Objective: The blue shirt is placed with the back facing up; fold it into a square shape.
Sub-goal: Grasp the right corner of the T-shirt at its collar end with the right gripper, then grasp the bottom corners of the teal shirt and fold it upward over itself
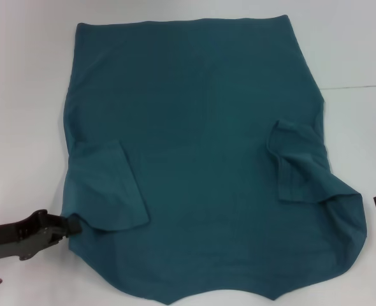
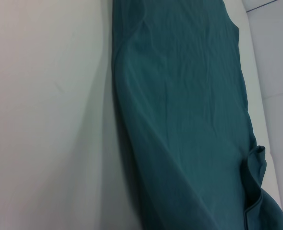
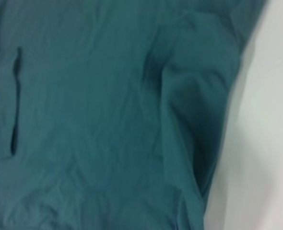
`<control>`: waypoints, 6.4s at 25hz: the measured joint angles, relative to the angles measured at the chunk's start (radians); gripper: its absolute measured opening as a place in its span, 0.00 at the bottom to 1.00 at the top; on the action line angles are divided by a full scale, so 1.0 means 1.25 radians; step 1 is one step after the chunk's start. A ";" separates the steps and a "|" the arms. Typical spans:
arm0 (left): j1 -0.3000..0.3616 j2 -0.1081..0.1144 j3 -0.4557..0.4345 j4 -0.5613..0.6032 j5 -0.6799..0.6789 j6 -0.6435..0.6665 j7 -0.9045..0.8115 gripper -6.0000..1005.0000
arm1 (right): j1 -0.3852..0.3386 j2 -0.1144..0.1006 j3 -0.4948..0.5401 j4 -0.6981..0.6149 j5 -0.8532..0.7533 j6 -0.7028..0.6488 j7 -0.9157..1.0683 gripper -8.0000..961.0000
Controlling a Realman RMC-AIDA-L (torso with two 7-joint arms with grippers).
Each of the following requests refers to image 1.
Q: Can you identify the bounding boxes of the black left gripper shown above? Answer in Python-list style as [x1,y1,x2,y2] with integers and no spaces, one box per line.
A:
[0,209,82,264]

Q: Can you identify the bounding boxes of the blue teal shirt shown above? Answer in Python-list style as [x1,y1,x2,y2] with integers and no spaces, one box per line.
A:
[61,14,367,303]

